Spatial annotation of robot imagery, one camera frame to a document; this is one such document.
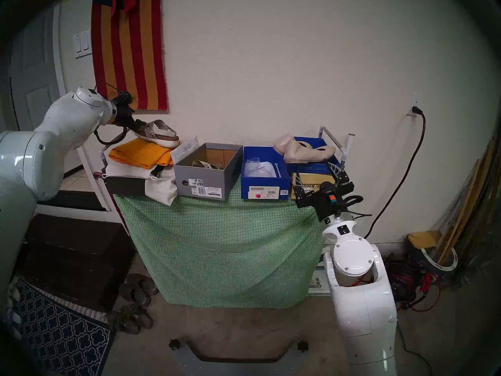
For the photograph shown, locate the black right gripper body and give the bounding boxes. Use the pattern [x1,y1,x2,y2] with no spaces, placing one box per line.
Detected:
[294,182,364,224]

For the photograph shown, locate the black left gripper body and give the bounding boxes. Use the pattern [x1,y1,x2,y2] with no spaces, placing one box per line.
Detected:
[113,100,138,132]

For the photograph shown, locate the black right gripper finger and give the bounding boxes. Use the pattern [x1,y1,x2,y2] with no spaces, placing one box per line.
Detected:
[325,161,355,188]
[294,171,308,199]

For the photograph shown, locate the silver snake-print platform sandal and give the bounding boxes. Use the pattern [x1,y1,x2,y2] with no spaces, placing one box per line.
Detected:
[131,119,180,148]
[191,159,223,171]

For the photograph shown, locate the beige ballet shoe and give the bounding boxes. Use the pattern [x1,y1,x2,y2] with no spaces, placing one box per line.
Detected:
[273,134,296,155]
[283,139,336,164]

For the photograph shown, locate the tan gold shoe box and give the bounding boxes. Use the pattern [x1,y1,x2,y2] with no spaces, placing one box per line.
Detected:
[290,172,336,199]

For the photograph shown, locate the open blue shoe box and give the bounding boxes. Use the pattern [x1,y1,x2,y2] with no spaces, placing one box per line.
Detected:
[241,146,292,201]

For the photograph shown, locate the white printed box lid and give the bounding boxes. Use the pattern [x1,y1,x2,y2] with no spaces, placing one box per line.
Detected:
[170,136,200,165]

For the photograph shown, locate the grey cardboard shoe box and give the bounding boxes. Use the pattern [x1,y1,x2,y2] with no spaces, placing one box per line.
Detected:
[173,143,244,201]

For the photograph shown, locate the brown clog shoe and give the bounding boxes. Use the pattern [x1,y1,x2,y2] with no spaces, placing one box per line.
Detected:
[119,283,152,308]
[127,273,160,296]

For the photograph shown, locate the folded orange cloth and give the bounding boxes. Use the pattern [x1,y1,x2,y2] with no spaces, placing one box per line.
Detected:
[108,138,180,170]

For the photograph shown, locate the red orange striped flag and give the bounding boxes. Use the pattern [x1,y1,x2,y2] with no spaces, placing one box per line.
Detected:
[91,0,169,114]

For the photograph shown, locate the folded white cloth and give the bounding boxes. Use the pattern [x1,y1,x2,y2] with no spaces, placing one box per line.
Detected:
[105,175,165,197]

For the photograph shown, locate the white floor device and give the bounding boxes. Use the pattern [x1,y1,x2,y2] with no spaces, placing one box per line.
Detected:
[308,258,333,296]

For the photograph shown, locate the thin red cane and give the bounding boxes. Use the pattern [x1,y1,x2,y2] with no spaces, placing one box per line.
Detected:
[113,195,132,237]

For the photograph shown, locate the green checked tablecloth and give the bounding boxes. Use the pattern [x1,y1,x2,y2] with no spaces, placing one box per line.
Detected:
[114,179,324,309]

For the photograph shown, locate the white panel door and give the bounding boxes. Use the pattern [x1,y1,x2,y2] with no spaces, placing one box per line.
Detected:
[8,3,79,176]

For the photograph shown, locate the tan cardboard block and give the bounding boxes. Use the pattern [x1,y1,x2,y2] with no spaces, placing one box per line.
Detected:
[408,230,442,249]

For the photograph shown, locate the dark blue white-rimmed pot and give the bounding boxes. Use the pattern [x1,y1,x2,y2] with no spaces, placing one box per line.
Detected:
[409,246,458,286]

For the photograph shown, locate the leaning wooden boards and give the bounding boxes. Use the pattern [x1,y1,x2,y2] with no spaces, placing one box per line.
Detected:
[434,136,501,266]

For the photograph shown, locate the dark brown wooden chest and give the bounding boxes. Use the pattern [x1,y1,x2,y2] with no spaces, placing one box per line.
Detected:
[16,213,137,313]

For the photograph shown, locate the dark olive sandal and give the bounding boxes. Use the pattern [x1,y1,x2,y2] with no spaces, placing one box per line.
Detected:
[106,311,141,336]
[121,304,154,330]

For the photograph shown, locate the navy patterned rug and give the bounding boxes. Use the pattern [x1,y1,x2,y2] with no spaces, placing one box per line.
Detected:
[12,279,116,376]

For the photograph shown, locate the right gripper plug cable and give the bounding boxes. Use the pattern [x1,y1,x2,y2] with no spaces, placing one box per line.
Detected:
[329,191,372,219]

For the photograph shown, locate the gripper plug cable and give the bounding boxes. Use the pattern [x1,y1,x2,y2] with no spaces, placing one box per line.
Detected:
[329,191,372,219]
[94,83,133,105]

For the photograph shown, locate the left gripper plug cable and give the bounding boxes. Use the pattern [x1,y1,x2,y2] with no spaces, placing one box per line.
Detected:
[94,83,133,105]

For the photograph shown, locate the thick black left gripper cable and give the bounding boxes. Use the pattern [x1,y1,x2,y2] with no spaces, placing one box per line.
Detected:
[93,127,129,146]

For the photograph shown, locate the white drawstring dust bag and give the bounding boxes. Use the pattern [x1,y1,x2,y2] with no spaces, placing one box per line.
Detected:
[103,158,178,206]

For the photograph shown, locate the white double light switch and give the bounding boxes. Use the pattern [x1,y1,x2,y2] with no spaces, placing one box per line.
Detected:
[73,31,93,60]

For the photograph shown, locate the black power cord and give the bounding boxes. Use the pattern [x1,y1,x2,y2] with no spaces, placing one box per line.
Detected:
[363,106,426,239]

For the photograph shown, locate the black cable reel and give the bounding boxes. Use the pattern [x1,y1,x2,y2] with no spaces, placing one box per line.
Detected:
[386,258,425,305]

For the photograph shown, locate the red jumper clamp cable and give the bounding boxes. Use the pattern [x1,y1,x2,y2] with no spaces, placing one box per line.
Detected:
[397,273,443,313]

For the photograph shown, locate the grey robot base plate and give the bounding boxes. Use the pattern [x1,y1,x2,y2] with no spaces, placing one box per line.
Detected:
[169,338,310,376]

